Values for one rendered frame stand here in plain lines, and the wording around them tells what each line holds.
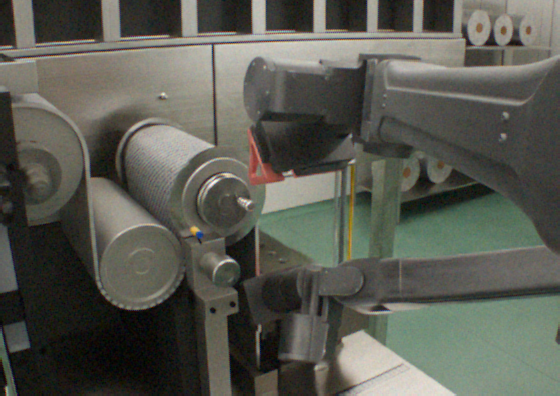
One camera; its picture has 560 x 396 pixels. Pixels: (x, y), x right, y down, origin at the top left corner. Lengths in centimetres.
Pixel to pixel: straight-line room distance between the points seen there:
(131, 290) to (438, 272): 40
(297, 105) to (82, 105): 62
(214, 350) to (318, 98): 46
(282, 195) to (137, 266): 342
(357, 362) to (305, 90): 66
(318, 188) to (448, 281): 370
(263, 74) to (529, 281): 36
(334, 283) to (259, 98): 28
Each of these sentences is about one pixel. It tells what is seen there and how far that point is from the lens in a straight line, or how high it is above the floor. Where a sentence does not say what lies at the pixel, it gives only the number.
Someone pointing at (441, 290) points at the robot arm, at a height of 120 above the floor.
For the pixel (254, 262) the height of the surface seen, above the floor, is 113.
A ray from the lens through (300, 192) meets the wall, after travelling 424.
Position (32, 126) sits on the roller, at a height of 138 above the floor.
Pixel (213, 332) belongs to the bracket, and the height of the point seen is 107.
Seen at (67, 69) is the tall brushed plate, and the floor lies 141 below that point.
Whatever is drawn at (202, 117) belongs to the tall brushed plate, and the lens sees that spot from 111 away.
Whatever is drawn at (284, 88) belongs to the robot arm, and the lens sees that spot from 46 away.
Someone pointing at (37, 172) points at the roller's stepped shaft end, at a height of 135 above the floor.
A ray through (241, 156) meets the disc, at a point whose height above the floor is 131.
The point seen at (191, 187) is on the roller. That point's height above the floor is 127.
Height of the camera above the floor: 150
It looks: 18 degrees down
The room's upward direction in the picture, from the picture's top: straight up
